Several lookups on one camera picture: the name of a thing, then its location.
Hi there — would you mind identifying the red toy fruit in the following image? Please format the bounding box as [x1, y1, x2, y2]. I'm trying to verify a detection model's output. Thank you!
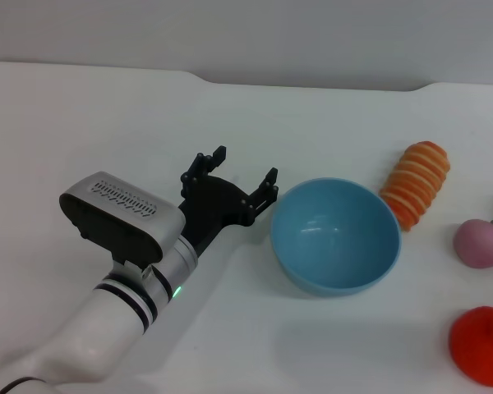
[448, 305, 493, 387]

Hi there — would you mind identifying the blue bowl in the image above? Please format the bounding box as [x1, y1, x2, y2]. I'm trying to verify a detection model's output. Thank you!
[270, 176, 403, 299]

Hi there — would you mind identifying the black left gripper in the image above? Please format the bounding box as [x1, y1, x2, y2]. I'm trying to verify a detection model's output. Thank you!
[175, 144, 280, 259]

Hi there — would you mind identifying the orange striped toy bread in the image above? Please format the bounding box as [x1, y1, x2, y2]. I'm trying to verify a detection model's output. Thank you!
[379, 140, 451, 231]

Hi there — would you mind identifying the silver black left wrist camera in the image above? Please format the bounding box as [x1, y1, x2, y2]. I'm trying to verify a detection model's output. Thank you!
[58, 171, 185, 264]

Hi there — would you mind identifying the pink toy peach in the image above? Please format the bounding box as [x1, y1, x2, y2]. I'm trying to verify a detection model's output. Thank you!
[453, 218, 493, 270]

